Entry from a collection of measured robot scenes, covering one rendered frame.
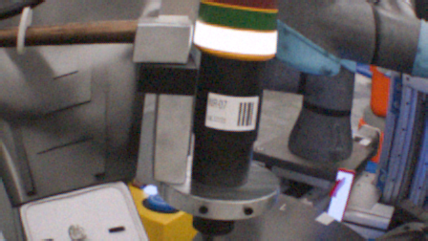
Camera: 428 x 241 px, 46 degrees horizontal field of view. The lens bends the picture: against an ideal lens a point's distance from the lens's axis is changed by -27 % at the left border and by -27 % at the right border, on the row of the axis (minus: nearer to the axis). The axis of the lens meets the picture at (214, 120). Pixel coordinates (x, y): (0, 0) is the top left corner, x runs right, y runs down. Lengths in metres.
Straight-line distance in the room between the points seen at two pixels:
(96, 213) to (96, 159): 0.03
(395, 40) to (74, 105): 0.35
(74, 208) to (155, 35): 0.12
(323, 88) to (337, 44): 0.59
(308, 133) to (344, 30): 0.64
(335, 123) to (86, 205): 0.88
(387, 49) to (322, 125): 0.61
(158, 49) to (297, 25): 0.27
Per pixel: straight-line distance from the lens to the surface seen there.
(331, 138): 1.20
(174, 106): 0.34
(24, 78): 0.41
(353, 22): 0.59
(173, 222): 0.82
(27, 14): 0.34
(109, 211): 0.36
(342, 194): 0.72
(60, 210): 0.37
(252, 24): 0.33
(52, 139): 0.38
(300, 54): 0.59
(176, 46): 0.33
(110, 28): 0.34
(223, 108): 0.34
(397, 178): 1.28
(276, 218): 0.59
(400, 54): 0.61
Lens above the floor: 1.43
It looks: 17 degrees down
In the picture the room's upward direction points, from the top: 6 degrees clockwise
